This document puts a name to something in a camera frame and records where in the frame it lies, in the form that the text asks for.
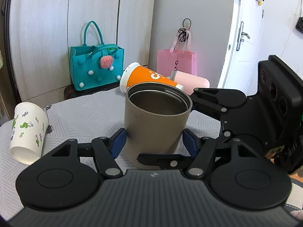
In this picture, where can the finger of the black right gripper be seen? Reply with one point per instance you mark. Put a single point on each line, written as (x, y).
(214, 102)

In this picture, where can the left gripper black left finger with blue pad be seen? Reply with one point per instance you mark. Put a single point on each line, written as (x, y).
(65, 159)

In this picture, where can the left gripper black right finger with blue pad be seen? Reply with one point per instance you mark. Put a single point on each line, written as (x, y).
(221, 158)

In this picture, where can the taupe metal mug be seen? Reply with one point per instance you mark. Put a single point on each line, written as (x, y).
(155, 116)

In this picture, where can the white paper cup green print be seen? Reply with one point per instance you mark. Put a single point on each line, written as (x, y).
(28, 132)

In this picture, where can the orange cup white lid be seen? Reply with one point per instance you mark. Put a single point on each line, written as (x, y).
(136, 74)

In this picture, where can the pink paper gift bag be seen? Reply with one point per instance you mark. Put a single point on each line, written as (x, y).
(179, 57)

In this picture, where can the black case on floor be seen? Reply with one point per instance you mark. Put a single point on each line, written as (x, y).
(70, 91)

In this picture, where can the teal felt handbag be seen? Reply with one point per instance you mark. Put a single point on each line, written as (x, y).
(95, 66)

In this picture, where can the white door with handle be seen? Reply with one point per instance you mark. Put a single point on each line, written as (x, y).
(243, 45)

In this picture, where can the white cabinet with handles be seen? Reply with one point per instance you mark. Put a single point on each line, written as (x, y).
(40, 33)

